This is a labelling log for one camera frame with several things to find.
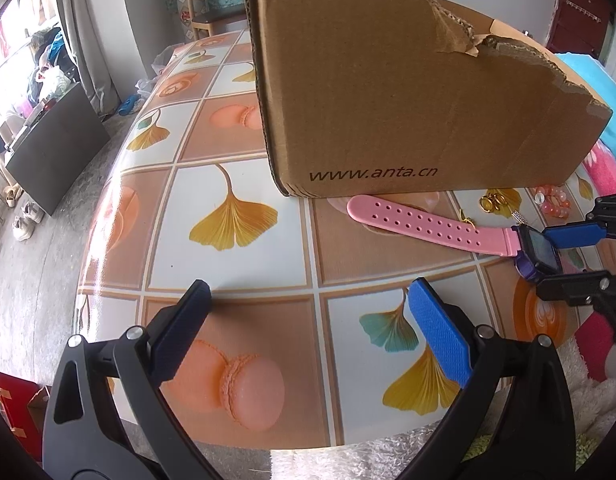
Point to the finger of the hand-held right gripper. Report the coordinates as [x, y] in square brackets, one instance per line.
[575, 236]
[567, 287]

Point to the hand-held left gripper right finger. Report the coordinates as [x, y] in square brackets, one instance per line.
[437, 330]

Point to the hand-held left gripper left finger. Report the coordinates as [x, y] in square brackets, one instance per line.
[183, 330]

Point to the small silver charm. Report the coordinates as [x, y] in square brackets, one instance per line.
[519, 217]

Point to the gold clasp charm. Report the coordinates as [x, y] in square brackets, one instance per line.
[466, 217]

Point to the torn cardboard box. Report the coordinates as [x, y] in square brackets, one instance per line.
[387, 85]

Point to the pink floral blanket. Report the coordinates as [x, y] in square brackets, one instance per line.
[607, 175]

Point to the white fluffy blanket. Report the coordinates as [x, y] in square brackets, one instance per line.
[368, 460]

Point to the blue pillow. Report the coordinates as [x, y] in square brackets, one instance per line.
[602, 90]

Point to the brown paper bag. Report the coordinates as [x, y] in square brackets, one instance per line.
[38, 407]

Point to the white sneaker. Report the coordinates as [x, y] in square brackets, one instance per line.
[23, 230]
[34, 212]

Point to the red paper bag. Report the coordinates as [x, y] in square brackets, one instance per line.
[13, 415]

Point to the beige shoe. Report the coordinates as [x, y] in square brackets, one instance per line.
[12, 196]

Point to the dark cabinet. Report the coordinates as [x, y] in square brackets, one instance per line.
[58, 150]

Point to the red wooden door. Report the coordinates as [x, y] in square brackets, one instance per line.
[580, 10]

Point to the blue slippers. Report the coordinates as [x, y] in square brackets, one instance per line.
[128, 105]

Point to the white plastic bag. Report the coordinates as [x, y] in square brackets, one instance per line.
[163, 60]
[147, 87]

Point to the pile of clothes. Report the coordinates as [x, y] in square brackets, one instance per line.
[50, 67]

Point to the grey curtain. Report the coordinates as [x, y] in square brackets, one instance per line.
[98, 35]

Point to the wooden chair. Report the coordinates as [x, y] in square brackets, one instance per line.
[223, 12]

